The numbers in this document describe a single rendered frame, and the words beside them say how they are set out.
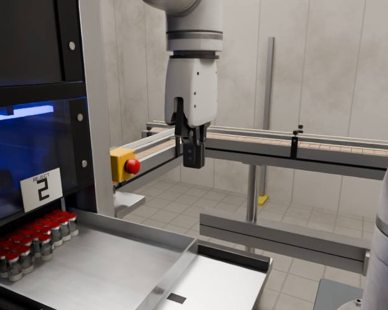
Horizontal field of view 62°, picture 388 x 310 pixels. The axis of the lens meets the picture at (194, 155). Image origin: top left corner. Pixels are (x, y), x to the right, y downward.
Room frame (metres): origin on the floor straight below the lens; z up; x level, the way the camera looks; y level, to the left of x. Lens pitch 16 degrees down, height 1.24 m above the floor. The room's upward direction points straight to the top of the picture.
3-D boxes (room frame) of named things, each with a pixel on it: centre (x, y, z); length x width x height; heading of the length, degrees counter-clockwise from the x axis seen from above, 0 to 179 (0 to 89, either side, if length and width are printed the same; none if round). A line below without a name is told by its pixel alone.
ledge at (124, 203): (0.83, 0.23, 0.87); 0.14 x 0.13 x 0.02; 64
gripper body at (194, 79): (0.50, 0.00, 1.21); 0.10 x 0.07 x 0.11; 154
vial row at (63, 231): (0.57, 0.30, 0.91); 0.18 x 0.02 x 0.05; 155
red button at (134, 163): (0.78, 0.16, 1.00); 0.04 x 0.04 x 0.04; 64
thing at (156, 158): (1.12, 0.20, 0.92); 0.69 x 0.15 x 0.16; 154
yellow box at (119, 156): (0.80, 0.20, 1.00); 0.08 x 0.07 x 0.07; 64
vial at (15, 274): (0.49, 0.31, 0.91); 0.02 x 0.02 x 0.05
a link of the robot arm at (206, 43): (0.50, 0.00, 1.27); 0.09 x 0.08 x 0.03; 154
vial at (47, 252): (0.55, 0.29, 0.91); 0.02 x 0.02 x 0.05
